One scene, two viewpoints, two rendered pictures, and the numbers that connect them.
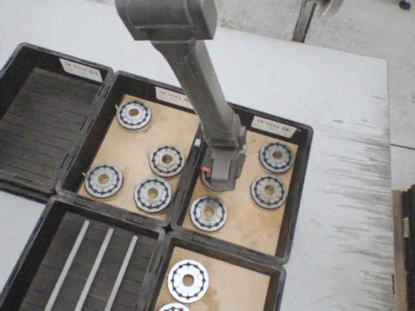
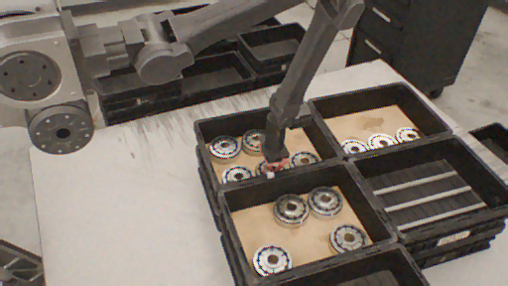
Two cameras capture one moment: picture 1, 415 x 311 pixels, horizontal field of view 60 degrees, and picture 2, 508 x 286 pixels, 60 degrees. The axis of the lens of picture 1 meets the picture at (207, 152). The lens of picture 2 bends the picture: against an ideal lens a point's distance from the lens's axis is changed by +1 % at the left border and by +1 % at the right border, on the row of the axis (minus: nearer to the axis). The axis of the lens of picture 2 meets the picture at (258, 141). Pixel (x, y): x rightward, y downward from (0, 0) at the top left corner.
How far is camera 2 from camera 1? 1.14 m
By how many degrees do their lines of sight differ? 62
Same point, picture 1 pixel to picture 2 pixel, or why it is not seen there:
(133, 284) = (385, 182)
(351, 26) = not seen: outside the picture
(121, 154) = (314, 251)
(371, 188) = (185, 118)
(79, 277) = (416, 213)
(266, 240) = (289, 133)
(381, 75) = not seen: hidden behind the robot
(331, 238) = not seen: hidden behind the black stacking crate
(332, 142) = (158, 151)
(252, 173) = (247, 160)
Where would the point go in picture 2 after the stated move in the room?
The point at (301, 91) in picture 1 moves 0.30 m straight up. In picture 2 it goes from (113, 191) to (93, 124)
